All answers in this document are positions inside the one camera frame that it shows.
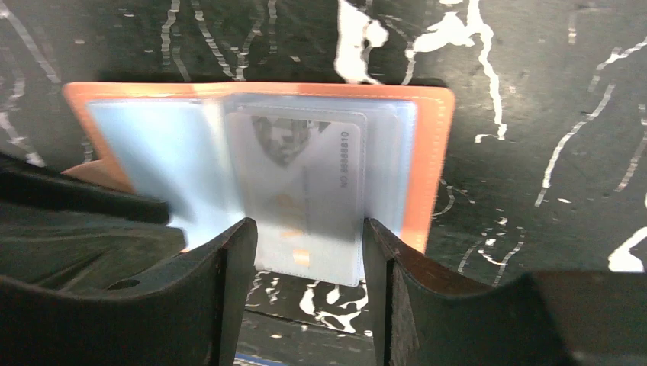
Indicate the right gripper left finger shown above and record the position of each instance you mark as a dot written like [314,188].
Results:
[184,311]

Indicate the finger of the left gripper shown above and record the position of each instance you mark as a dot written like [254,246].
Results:
[71,251]

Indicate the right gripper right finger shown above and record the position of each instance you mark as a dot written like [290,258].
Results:
[423,313]

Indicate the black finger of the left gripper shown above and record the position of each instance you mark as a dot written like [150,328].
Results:
[28,185]

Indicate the grey numbered credit card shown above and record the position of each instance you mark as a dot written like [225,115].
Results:
[301,178]

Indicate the brown leather card holder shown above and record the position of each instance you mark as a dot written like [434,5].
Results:
[169,141]

